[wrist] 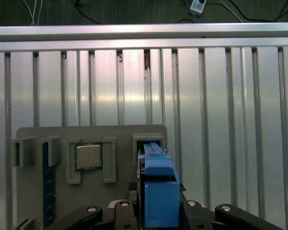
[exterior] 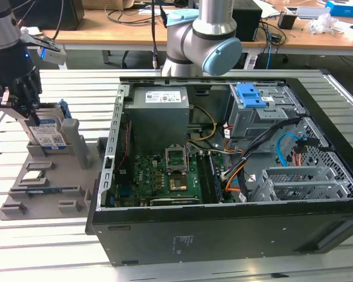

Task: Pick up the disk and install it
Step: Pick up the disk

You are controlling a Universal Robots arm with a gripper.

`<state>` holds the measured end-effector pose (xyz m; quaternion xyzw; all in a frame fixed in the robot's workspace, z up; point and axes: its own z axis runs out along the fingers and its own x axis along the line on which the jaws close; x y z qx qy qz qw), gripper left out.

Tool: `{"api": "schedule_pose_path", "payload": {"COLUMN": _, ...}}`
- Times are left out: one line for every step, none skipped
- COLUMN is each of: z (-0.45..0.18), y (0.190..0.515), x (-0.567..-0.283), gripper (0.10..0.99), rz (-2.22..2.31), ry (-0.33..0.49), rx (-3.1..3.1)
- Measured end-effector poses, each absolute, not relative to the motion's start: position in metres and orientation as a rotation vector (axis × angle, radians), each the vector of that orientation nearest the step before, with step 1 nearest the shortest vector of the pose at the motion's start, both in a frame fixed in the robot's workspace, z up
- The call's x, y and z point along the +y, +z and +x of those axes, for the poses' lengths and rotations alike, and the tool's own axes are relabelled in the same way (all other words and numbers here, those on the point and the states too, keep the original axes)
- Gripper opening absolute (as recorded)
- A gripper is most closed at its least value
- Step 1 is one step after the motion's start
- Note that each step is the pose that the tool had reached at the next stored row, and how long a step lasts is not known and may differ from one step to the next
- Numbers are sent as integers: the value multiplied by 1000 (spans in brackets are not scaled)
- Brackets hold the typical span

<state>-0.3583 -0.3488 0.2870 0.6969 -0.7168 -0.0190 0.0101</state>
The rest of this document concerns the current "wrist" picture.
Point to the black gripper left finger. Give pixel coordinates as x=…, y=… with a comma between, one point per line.
x=122, y=215

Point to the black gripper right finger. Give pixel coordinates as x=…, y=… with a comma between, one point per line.
x=242, y=216

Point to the RAM stick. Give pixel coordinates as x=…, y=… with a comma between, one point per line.
x=49, y=187

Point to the silver CPU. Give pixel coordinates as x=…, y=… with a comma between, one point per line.
x=88, y=157

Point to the grey parts rack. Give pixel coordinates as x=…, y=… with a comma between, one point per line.
x=62, y=134

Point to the hard disk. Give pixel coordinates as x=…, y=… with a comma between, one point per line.
x=160, y=203

